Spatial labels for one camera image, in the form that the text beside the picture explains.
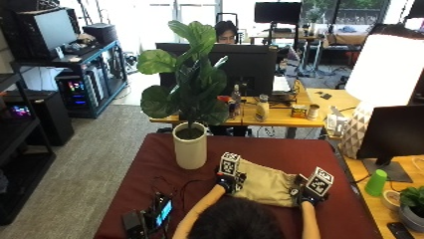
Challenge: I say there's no person's left hand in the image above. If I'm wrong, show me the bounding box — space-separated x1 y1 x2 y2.
214 170 248 194

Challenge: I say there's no person's right hand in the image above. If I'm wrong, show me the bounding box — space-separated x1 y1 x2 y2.
289 173 331 207

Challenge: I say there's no beige cloth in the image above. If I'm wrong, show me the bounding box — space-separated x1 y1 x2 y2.
230 158 306 208

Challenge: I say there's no white marker cube left glove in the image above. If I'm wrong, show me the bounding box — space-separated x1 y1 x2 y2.
217 151 242 177

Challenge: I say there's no white marker cube glove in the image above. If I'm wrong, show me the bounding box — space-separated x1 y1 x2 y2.
217 151 242 177
303 166 335 197

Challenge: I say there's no white marker cube right glove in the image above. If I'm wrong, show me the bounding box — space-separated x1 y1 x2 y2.
303 166 335 197

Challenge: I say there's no white cylindrical plant pot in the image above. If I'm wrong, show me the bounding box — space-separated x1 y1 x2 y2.
172 121 209 170

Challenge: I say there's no green plastic cup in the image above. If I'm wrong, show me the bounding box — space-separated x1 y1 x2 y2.
365 168 389 197

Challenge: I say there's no black device with blue screen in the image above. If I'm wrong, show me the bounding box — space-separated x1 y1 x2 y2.
151 192 176 230

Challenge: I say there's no light wooden side desk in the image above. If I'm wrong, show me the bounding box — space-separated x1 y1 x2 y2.
343 154 424 239

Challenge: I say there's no dark red tablecloth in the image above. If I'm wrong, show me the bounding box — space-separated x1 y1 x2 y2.
93 132 383 239

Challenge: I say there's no white tape roll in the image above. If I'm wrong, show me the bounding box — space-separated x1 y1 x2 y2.
382 189 403 212

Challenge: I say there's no pale yellow plastic bottle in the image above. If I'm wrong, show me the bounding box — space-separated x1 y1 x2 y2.
254 94 270 123

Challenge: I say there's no patterned white lamp base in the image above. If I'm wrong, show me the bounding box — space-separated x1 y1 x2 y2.
338 101 377 159

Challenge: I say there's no yellow box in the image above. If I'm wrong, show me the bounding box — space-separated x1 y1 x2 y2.
290 104 309 120

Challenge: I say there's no white can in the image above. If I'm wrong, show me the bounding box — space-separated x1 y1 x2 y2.
306 104 321 121

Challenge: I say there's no dark glass bottle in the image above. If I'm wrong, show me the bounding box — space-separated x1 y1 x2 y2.
229 84 244 118

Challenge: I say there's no black phone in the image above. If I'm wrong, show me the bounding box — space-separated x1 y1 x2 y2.
387 221 416 239

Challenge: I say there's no small green plant grey pot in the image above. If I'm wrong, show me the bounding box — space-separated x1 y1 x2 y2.
398 186 424 233

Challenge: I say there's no black monitor on stand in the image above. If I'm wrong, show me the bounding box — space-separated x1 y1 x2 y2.
355 105 424 183

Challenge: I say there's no black box device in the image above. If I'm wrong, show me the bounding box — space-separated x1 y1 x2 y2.
121 209 148 239

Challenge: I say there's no large-leaf green plant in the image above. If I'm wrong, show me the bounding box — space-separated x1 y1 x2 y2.
137 20 230 131

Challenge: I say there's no wide black monitor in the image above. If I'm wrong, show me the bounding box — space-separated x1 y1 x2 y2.
156 42 280 98

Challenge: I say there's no white lamp shade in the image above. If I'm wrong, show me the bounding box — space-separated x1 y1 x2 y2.
345 34 424 108

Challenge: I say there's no computer tower with coloured lights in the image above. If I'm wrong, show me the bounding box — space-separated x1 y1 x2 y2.
55 71 99 112

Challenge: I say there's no black metal shelf cart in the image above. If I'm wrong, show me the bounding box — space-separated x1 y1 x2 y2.
10 39 131 120

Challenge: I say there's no black storage rack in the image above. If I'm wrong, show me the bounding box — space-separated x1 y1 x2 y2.
0 73 58 227

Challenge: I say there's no distant black monitor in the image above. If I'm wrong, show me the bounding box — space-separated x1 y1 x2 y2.
253 1 303 25

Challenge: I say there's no black computer case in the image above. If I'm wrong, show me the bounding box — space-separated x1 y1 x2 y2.
15 7 83 62

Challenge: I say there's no thin black cable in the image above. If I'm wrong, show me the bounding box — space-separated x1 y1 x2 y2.
152 175 217 213

